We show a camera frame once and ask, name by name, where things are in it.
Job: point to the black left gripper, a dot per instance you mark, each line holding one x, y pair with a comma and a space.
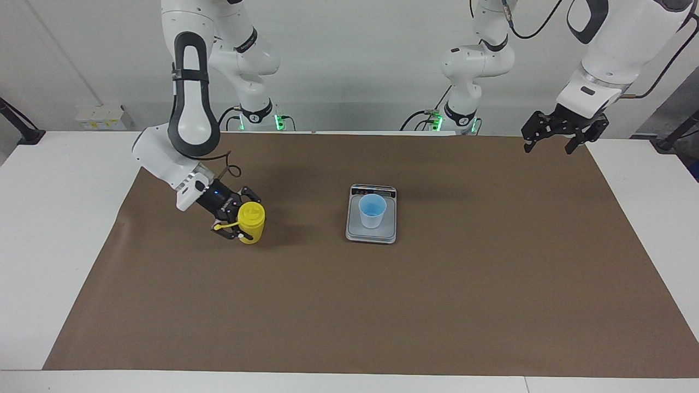
562, 121

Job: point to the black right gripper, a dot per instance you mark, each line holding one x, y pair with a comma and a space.
221, 202

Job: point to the yellow squeeze bottle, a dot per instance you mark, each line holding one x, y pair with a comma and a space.
252, 215

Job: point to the light blue plastic cup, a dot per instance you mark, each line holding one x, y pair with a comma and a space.
372, 210

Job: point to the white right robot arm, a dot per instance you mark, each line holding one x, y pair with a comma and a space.
191, 109

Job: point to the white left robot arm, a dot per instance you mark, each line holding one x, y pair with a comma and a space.
617, 43

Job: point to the silver digital kitchen scale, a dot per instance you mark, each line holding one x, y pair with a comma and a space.
371, 236

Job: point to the black clamp stand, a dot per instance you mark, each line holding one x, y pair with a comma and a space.
30, 135
663, 143

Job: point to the brown table mat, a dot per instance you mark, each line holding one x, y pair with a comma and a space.
382, 305

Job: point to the white wall outlet box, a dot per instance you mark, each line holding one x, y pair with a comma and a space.
101, 117

